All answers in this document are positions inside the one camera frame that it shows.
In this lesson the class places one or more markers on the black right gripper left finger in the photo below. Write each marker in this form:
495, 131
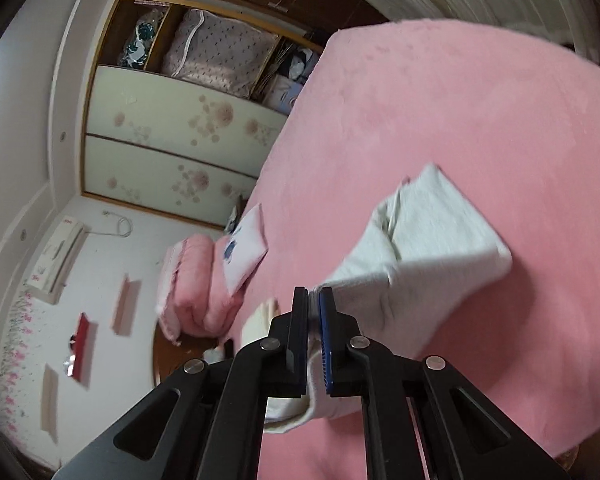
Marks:
205, 421

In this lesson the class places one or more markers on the folded pink quilt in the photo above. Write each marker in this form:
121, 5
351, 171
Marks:
192, 295

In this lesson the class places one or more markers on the red wall picture frame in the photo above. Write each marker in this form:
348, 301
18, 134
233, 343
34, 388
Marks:
79, 362

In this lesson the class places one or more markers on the light grey hoodie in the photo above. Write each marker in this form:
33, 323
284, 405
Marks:
424, 251

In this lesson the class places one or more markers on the pink fleece bed blanket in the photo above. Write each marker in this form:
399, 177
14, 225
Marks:
513, 122

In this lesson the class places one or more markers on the white wall air conditioner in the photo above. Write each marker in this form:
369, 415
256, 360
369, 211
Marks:
49, 272

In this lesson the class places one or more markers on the blue floral bag in wardrobe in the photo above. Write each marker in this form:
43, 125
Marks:
137, 47

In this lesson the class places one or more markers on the dotted quilt storage bag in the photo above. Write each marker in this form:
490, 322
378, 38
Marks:
219, 53

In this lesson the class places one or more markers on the wooden wardrobe with floral doors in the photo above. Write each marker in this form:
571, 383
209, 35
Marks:
170, 147

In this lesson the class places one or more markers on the white pillow with blue print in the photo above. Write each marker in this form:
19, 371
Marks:
238, 255

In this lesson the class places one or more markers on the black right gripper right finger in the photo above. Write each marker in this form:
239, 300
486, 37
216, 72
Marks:
422, 419

